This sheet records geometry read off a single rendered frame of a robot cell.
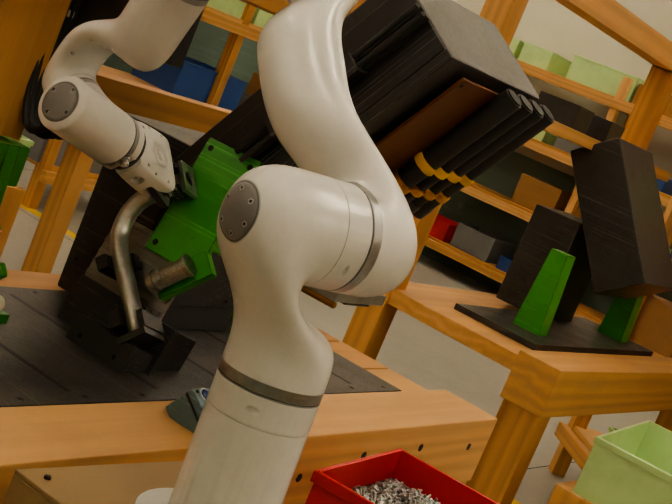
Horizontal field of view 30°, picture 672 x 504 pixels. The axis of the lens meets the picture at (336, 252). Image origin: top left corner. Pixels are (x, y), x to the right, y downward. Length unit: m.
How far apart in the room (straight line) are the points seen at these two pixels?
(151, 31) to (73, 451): 0.56
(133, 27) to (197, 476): 0.65
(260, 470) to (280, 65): 0.45
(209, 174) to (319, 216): 0.79
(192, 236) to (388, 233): 0.73
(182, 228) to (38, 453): 0.59
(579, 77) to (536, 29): 1.07
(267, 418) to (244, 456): 0.05
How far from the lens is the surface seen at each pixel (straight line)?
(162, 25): 1.72
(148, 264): 2.07
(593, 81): 11.05
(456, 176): 2.17
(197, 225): 2.03
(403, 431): 2.32
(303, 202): 1.27
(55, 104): 1.81
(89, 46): 1.85
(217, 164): 2.05
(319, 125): 1.39
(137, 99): 2.46
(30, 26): 2.10
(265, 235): 1.26
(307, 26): 1.44
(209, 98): 8.07
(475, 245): 11.28
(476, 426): 2.61
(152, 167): 1.92
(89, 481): 1.48
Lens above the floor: 1.48
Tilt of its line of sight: 8 degrees down
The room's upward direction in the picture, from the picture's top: 23 degrees clockwise
